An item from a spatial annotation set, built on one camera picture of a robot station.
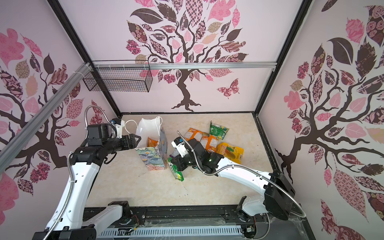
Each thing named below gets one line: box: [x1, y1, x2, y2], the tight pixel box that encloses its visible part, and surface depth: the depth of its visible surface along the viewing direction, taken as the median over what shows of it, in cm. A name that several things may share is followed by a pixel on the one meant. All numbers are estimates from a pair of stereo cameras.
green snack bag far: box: [209, 120, 230, 140], surface depth 108 cm
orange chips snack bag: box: [147, 136, 158, 147], surface depth 96 cm
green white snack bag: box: [167, 157, 184, 182], surface depth 74 cm
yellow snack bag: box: [216, 142, 244, 165], surface depth 94 cm
